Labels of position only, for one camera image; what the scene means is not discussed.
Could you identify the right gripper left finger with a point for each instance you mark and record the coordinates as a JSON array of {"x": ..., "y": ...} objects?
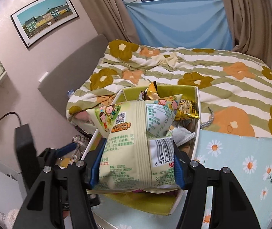
[{"x": 57, "y": 190}]

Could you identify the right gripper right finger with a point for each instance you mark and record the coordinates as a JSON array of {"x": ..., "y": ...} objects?
[{"x": 229, "y": 201}]

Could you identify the green cartoon snack bag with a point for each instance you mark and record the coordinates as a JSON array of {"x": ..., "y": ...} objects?
[{"x": 139, "y": 150}]

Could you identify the grey patterned snack bag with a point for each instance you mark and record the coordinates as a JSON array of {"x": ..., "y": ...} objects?
[{"x": 181, "y": 135}]

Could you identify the gold chocolate pillow snack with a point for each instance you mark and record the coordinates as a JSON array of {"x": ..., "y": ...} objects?
[{"x": 186, "y": 110}]

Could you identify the daisy print tablecloth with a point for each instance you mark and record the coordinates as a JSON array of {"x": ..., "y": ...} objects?
[{"x": 249, "y": 158}]

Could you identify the pink pillow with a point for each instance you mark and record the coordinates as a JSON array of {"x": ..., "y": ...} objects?
[{"x": 83, "y": 115}]

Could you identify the green cardboard box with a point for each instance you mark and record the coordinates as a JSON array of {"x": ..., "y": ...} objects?
[{"x": 157, "y": 203}]

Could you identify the grey headboard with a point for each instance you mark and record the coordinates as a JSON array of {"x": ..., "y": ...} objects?
[{"x": 71, "y": 73}]

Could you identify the striped floral duvet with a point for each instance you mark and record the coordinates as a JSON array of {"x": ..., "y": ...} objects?
[{"x": 235, "y": 86}]

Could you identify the framed houses picture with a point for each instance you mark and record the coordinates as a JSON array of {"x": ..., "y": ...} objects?
[{"x": 40, "y": 17}]

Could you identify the left beige curtain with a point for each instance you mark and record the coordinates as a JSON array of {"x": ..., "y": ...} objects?
[{"x": 111, "y": 18}]

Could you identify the beige curtain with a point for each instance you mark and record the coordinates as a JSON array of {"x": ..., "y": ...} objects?
[
  {"x": 250, "y": 24},
  {"x": 111, "y": 18}
]

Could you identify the blue window cloth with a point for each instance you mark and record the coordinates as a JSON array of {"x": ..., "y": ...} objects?
[{"x": 182, "y": 23}]

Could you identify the right beige curtain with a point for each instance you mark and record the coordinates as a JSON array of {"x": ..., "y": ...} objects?
[{"x": 250, "y": 24}]

